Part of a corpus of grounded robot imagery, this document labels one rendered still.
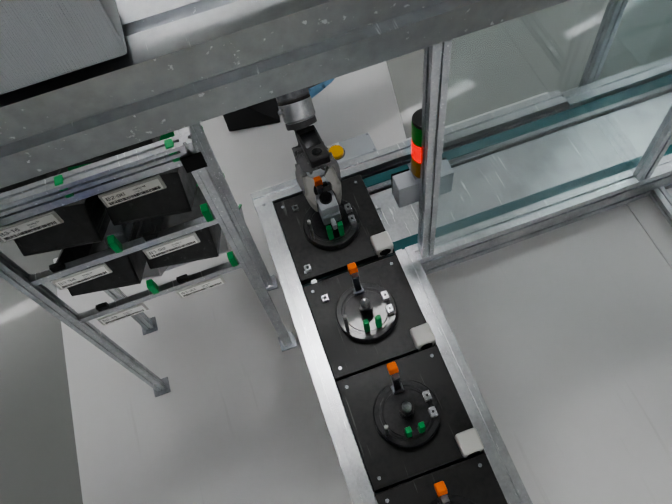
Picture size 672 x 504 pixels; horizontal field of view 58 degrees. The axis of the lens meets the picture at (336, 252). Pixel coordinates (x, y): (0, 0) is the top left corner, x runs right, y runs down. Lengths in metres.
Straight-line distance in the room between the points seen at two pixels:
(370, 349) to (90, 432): 0.70
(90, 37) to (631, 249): 1.54
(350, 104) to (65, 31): 1.65
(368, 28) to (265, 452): 1.25
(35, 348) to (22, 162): 2.53
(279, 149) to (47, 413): 1.47
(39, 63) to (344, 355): 1.17
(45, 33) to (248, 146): 1.60
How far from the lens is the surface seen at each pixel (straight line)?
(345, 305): 1.40
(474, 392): 1.37
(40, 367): 2.80
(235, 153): 1.85
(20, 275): 1.04
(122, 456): 1.57
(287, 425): 1.47
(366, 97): 1.91
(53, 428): 2.68
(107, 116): 0.31
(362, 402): 1.35
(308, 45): 0.31
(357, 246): 1.49
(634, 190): 1.72
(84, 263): 1.03
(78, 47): 0.28
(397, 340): 1.39
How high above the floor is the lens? 2.28
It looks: 62 degrees down
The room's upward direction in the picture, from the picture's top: 12 degrees counter-clockwise
